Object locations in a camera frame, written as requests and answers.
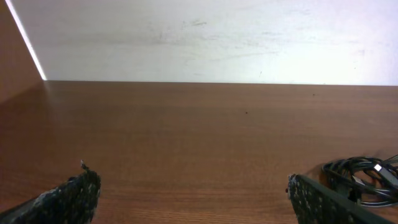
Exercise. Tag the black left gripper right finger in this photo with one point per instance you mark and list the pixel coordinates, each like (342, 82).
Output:
(314, 203)

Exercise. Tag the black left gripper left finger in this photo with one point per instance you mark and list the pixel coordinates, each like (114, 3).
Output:
(74, 201)

